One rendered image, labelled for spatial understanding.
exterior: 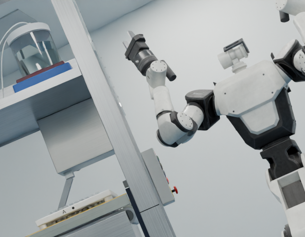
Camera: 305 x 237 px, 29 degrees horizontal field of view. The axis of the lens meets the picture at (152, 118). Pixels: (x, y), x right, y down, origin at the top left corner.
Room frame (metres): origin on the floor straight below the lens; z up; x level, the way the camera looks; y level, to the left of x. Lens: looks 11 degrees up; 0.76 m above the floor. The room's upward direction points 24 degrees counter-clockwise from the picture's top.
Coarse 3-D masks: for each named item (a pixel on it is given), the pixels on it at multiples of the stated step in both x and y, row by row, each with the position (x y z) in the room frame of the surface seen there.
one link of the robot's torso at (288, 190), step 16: (304, 160) 2.23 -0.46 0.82; (288, 176) 2.22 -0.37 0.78; (304, 176) 2.16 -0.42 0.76; (272, 192) 2.21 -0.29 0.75; (288, 192) 2.22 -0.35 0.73; (304, 192) 2.19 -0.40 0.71; (288, 208) 2.17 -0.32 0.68; (304, 208) 2.09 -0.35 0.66; (288, 224) 2.09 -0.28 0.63; (304, 224) 2.04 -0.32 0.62
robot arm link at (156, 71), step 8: (152, 56) 2.27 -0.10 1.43; (144, 64) 2.25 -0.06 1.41; (152, 64) 2.22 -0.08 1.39; (160, 64) 2.22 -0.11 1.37; (144, 72) 2.28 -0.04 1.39; (152, 72) 2.22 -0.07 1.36; (160, 72) 2.21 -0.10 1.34; (168, 72) 2.27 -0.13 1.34; (152, 80) 2.25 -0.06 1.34; (160, 80) 2.25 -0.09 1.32
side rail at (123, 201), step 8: (112, 200) 1.76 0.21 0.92; (120, 200) 1.76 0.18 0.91; (128, 200) 1.76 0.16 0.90; (96, 208) 1.75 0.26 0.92; (104, 208) 1.75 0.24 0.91; (112, 208) 1.75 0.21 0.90; (80, 216) 1.75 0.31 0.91; (88, 216) 1.75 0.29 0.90; (96, 216) 1.75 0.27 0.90; (56, 224) 1.75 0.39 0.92; (64, 224) 1.75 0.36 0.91; (72, 224) 1.75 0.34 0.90; (80, 224) 1.75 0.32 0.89; (40, 232) 1.75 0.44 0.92; (48, 232) 1.75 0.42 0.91; (56, 232) 1.75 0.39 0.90
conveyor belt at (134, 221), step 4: (124, 208) 1.77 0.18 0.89; (128, 208) 1.78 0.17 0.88; (116, 212) 1.77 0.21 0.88; (120, 212) 1.77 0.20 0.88; (132, 212) 1.78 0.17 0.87; (108, 216) 1.77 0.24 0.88; (96, 220) 1.77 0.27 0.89; (100, 220) 1.77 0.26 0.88; (132, 220) 1.78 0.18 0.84; (136, 220) 1.84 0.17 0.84; (88, 224) 1.77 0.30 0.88; (92, 224) 1.77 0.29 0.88; (136, 224) 2.00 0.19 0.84; (80, 228) 1.77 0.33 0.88; (84, 228) 1.77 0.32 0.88; (68, 232) 1.77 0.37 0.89; (72, 232) 1.77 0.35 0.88; (60, 236) 1.77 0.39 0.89; (64, 236) 1.77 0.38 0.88
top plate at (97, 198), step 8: (104, 192) 1.78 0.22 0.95; (112, 192) 1.84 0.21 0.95; (88, 200) 1.78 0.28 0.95; (96, 200) 1.78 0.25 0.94; (64, 208) 1.77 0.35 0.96; (72, 208) 1.77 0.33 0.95; (80, 208) 1.78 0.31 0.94; (48, 216) 1.77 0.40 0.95; (56, 216) 1.77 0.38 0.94; (64, 216) 1.81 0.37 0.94; (40, 224) 1.77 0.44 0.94; (48, 224) 1.84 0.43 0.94
